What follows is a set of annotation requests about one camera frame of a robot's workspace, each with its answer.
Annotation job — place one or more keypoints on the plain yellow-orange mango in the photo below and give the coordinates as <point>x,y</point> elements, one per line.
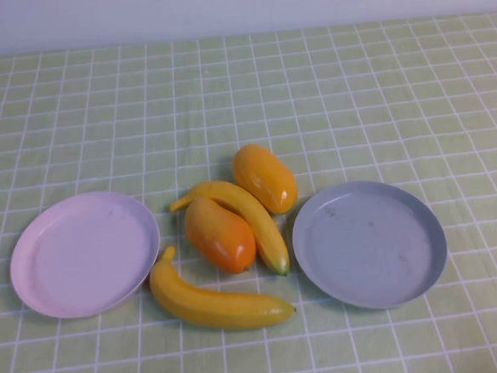
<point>265,181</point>

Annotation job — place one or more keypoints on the yellow plastic banana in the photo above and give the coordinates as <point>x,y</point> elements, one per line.
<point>214,308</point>
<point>264,228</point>

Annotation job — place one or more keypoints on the mango with orange blush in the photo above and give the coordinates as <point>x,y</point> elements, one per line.
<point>222,239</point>

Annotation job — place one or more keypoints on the grey round plate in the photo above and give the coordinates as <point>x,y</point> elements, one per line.
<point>368,246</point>

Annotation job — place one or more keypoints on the pink round plate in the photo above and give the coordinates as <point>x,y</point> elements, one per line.
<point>87,257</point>

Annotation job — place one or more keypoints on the green checkered tablecloth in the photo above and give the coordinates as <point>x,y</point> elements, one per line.
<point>242,101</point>

